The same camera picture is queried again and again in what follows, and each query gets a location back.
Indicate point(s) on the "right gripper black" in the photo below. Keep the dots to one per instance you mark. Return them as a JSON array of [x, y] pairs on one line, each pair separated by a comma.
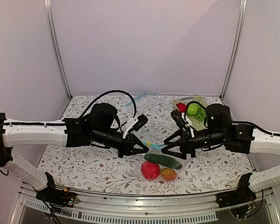
[[185, 142]]

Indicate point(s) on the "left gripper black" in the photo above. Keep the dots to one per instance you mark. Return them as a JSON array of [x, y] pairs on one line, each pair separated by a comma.
[[127, 148]]

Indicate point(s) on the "clear zip bag blue zipper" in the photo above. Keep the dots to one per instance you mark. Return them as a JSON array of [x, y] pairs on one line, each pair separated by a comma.
[[154, 149]]

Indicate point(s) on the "dark green toy cucumber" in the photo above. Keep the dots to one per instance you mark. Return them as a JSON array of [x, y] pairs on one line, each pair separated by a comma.
[[163, 160]]

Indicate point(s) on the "red toy apple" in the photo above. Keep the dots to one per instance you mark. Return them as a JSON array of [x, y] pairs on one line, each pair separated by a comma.
[[150, 171]]

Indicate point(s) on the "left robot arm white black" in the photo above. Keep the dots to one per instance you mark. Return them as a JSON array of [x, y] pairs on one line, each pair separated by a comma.
[[98, 126]]

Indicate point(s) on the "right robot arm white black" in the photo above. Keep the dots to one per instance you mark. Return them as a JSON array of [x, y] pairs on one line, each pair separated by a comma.
[[236, 136]]

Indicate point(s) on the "floral patterned tablecloth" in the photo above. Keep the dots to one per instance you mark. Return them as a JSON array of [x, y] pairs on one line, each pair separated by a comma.
[[96, 169]]

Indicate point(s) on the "beige perforated plastic basket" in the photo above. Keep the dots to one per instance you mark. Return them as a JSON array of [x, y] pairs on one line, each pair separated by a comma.
[[202, 100]]

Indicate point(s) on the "dark red toy fruit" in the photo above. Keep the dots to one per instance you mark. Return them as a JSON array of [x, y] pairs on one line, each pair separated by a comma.
[[181, 107]]

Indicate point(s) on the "green toy grape bunch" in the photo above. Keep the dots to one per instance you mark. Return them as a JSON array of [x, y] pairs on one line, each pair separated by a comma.
[[200, 116]]

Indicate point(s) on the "light green toy fruit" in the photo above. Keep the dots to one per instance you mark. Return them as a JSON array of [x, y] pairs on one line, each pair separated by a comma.
[[192, 109]]

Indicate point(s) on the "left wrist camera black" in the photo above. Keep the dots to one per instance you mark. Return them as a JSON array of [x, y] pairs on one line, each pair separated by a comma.
[[142, 120]]

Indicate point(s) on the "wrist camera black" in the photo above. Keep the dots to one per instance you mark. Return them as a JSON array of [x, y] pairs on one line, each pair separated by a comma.
[[177, 117], [142, 120]]

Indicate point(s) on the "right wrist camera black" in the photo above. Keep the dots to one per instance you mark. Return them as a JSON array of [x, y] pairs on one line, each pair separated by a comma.
[[177, 117]]

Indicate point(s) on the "aluminium front rail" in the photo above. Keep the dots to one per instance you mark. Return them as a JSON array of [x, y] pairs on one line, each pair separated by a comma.
[[96, 207]]

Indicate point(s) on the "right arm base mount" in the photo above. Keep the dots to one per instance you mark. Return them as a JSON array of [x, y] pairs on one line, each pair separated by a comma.
[[242, 194]]

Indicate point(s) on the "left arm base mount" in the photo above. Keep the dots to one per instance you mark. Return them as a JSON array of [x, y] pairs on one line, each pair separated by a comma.
[[56, 197]]

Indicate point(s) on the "left aluminium frame post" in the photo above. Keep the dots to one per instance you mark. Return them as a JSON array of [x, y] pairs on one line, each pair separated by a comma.
[[55, 46]]

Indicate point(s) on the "aluminium frame post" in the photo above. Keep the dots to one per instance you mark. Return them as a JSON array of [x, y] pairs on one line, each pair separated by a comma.
[[235, 47], [55, 46]]

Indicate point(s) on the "right aluminium frame post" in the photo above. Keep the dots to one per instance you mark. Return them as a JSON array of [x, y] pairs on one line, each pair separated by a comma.
[[235, 47]]

